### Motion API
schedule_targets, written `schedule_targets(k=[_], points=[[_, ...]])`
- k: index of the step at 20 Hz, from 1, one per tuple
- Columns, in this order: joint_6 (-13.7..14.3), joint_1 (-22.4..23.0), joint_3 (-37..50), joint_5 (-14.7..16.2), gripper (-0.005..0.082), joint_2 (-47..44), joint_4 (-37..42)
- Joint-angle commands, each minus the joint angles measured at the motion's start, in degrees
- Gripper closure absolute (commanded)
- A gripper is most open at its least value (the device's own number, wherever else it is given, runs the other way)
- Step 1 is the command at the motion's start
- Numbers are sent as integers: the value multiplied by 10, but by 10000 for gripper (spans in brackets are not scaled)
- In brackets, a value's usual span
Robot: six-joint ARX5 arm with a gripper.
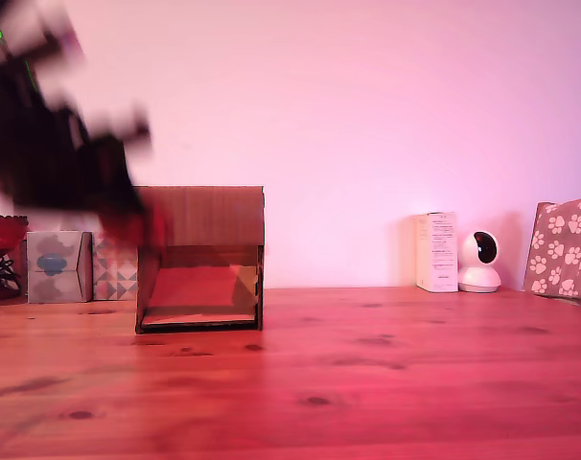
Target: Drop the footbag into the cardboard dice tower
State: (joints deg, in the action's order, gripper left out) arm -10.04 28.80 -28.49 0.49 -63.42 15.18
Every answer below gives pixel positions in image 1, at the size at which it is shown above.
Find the red scalloped glass holder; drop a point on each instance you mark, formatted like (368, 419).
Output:
(3, 235)

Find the small white round camera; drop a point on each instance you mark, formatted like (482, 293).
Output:
(480, 263)

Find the box with blue cloud print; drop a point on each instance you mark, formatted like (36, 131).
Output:
(53, 268)

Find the white printed carton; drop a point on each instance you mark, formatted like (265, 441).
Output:
(436, 254)

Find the cardboard dice tower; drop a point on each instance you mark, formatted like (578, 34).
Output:
(209, 215)

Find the box with triangle pattern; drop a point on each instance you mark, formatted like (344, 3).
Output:
(115, 273)

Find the paw print cushion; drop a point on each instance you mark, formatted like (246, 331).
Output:
(564, 249)

